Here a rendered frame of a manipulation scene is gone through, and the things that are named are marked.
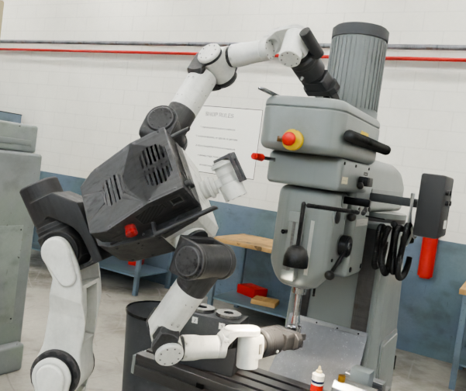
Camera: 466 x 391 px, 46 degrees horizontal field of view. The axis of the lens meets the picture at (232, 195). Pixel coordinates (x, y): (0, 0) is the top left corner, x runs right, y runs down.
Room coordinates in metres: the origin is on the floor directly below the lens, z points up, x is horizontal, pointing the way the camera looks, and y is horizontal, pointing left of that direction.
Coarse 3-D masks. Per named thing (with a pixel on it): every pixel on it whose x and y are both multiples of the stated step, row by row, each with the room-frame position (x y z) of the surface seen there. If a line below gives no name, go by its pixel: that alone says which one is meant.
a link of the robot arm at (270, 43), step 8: (296, 24) 1.63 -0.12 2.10; (272, 32) 1.65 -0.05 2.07; (280, 32) 1.65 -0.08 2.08; (264, 40) 1.65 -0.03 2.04; (272, 40) 1.67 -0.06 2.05; (280, 40) 1.67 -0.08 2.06; (264, 48) 1.64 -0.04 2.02; (272, 48) 1.68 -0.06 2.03; (280, 48) 1.69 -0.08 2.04; (264, 56) 1.65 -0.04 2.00; (272, 56) 1.68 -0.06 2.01
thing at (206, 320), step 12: (204, 312) 1.88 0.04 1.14; (216, 312) 1.88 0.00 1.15; (228, 312) 1.91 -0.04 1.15; (192, 324) 1.87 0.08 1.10; (204, 324) 1.86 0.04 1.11; (216, 324) 1.84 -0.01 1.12; (228, 324) 1.83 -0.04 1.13; (240, 324) 1.84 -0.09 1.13; (180, 360) 1.88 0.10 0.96; (204, 360) 1.85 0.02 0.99; (216, 360) 1.84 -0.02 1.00; (228, 360) 1.82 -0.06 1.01; (216, 372) 1.83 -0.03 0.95; (228, 372) 1.82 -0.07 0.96
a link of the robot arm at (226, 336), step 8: (224, 328) 1.57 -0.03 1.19; (232, 328) 1.56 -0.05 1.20; (240, 328) 1.57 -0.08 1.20; (248, 328) 1.57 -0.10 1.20; (256, 328) 1.58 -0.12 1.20; (224, 336) 1.54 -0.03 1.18; (232, 336) 1.54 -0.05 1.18; (240, 336) 1.55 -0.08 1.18; (248, 336) 1.56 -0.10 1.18; (256, 336) 1.57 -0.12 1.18; (224, 344) 1.53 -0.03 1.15; (224, 352) 1.53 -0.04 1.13
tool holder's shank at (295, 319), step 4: (296, 296) 1.76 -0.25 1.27; (300, 296) 1.76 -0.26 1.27; (296, 300) 1.76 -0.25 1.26; (300, 300) 1.76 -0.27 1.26; (296, 304) 1.76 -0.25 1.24; (300, 304) 1.76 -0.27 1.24; (296, 308) 1.76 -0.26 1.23; (300, 308) 1.76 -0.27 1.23; (296, 312) 1.76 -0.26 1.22; (292, 316) 1.77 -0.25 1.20; (296, 316) 1.76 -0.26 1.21; (292, 320) 1.76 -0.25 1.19; (296, 320) 1.76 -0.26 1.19; (292, 324) 1.76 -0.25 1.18; (296, 324) 1.76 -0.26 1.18
